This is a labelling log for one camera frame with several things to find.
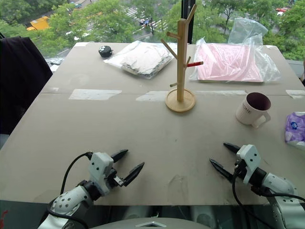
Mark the white mug with handle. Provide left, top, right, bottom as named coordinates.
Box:
left=235, top=92, right=272, bottom=129

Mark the pale tape strip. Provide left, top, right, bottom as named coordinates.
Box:
left=194, top=90, right=249, bottom=96
left=68, top=88, right=123, bottom=101

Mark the pink flat sheet pack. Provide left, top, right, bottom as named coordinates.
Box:
left=195, top=44, right=264, bottom=83

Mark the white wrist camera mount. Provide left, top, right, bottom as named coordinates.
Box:
left=235, top=144, right=261, bottom=185
left=87, top=152, right=114, bottom=195

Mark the wooden mug tree stand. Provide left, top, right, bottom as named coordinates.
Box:
left=160, top=3, right=204, bottom=113

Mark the yellow truck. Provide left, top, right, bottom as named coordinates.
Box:
left=26, top=16, right=51, bottom=31

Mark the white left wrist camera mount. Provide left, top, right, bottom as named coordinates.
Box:
left=87, top=152, right=114, bottom=195

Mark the dark cloth-covered chair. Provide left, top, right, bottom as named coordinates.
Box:
left=0, top=35, right=53, bottom=135

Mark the bagged beige folded cloth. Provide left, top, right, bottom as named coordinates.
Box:
left=103, top=40, right=174, bottom=80

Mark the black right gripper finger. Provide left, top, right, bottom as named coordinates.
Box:
left=223, top=142, right=241, bottom=155
left=209, top=158, right=236, bottom=184

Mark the purple tissue pack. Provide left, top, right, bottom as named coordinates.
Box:
left=284, top=111, right=305, bottom=151

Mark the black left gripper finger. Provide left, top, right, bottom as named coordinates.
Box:
left=111, top=149, right=129, bottom=164
left=122, top=162, right=145, bottom=187

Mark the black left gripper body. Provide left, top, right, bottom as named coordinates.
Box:
left=104, top=168, right=126, bottom=191

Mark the black window frame post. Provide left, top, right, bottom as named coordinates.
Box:
left=180, top=0, right=194, bottom=45

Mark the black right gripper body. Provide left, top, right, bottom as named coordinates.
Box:
left=233, top=159, right=248, bottom=185

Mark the bagged pink cloth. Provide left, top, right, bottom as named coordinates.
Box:
left=189, top=18, right=282, bottom=84

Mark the silver robot torso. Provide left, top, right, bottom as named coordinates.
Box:
left=90, top=216, right=215, bottom=229

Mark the black round paw-print object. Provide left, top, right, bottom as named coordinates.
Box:
left=98, top=45, right=113, bottom=58

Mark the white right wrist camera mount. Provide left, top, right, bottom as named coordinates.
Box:
left=235, top=144, right=261, bottom=185

